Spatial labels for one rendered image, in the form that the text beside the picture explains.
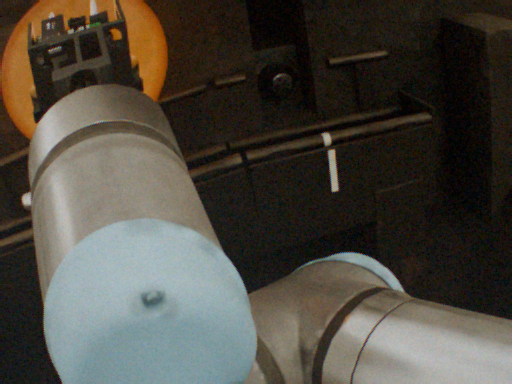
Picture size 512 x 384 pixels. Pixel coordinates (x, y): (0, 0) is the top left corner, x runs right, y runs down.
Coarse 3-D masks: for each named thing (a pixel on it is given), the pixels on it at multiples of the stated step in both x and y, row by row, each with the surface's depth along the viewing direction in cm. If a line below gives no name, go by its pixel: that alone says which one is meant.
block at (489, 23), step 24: (456, 24) 66; (480, 24) 63; (504, 24) 63; (456, 48) 67; (480, 48) 63; (504, 48) 62; (456, 72) 69; (480, 72) 64; (504, 72) 63; (456, 96) 71; (480, 96) 66; (504, 96) 64; (456, 120) 72; (480, 120) 67; (504, 120) 65; (456, 144) 74; (480, 144) 68; (504, 144) 67; (456, 168) 75; (480, 168) 70; (504, 168) 68; (456, 192) 77; (480, 192) 71; (504, 192) 69; (480, 216) 72; (504, 216) 70
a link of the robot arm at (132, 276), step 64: (128, 128) 32; (64, 192) 28; (128, 192) 27; (192, 192) 31; (64, 256) 26; (128, 256) 25; (192, 256) 26; (64, 320) 24; (128, 320) 23; (192, 320) 24
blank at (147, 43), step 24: (48, 0) 50; (72, 0) 51; (96, 0) 51; (120, 0) 52; (24, 24) 50; (144, 24) 54; (24, 48) 51; (144, 48) 54; (24, 72) 52; (144, 72) 55; (24, 96) 52; (24, 120) 53
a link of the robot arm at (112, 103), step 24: (72, 96) 34; (96, 96) 34; (120, 96) 34; (144, 96) 36; (48, 120) 34; (72, 120) 32; (96, 120) 32; (120, 120) 32; (144, 120) 33; (48, 144) 32
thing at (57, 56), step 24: (48, 24) 42; (72, 24) 43; (96, 24) 42; (120, 24) 40; (48, 48) 39; (72, 48) 39; (96, 48) 40; (120, 48) 41; (48, 72) 40; (72, 72) 35; (96, 72) 35; (120, 72) 42; (48, 96) 41
